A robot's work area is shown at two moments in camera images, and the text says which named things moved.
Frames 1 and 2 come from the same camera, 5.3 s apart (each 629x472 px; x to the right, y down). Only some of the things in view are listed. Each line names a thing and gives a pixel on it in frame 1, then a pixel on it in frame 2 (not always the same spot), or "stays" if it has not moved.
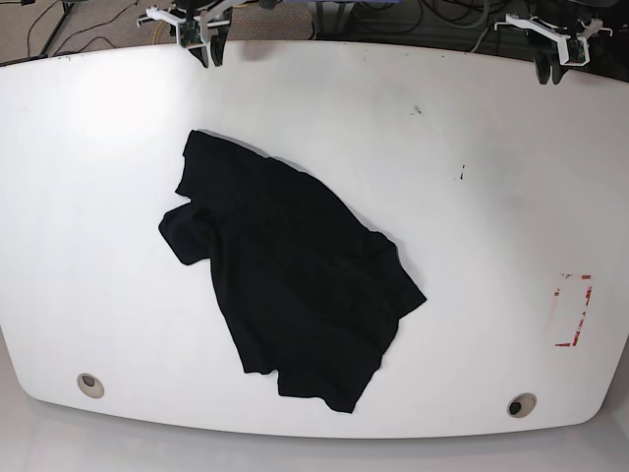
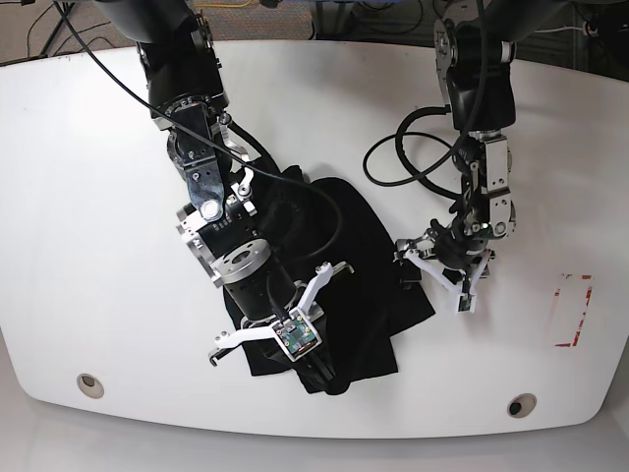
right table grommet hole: [521, 405] stays
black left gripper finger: [201, 54] → [315, 373]
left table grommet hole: [90, 385] stays
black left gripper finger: [217, 43] → [323, 363]
